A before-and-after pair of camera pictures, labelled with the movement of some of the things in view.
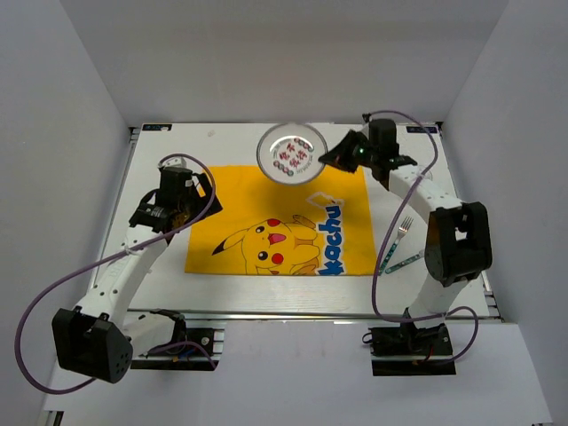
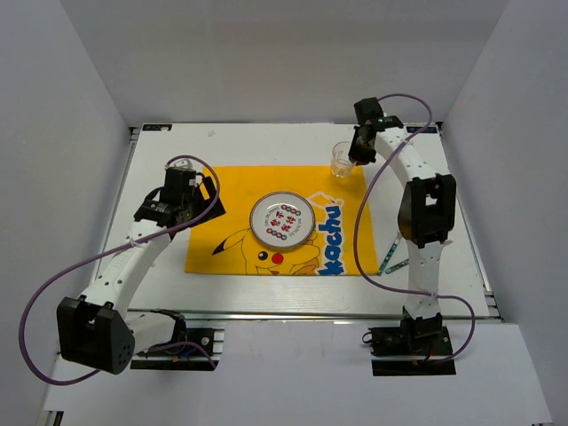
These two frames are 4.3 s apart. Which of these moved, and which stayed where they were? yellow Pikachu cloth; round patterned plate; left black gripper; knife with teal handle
Moved: round patterned plate
Stayed: yellow Pikachu cloth; knife with teal handle; left black gripper
